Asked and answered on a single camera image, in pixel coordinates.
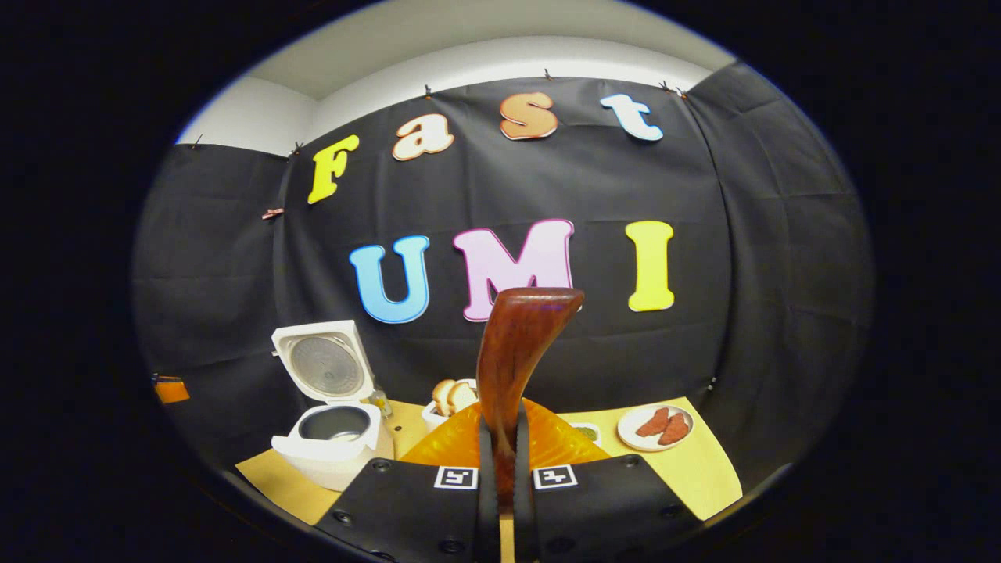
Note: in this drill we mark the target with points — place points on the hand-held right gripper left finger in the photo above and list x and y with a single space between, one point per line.
486 485

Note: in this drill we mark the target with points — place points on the brown wooden spoon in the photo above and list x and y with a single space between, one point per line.
512 352

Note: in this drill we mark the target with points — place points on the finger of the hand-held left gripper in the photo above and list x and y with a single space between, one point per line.
172 389

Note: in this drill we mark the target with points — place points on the toasted bread slice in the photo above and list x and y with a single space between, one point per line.
444 397
463 396

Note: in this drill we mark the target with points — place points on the white divided bean dish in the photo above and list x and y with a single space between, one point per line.
586 432

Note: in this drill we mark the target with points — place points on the red meat piece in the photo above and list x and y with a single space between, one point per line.
653 422
675 430

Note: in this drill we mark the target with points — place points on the small clear glass bottle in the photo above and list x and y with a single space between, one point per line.
382 405

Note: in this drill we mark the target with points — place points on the white toaster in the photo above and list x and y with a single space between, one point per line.
432 418

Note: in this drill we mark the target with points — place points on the white rice cooker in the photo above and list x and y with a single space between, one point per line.
328 457

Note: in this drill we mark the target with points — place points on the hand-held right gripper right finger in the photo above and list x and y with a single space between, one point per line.
522 500

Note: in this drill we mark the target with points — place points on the white oval plate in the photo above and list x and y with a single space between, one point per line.
629 438

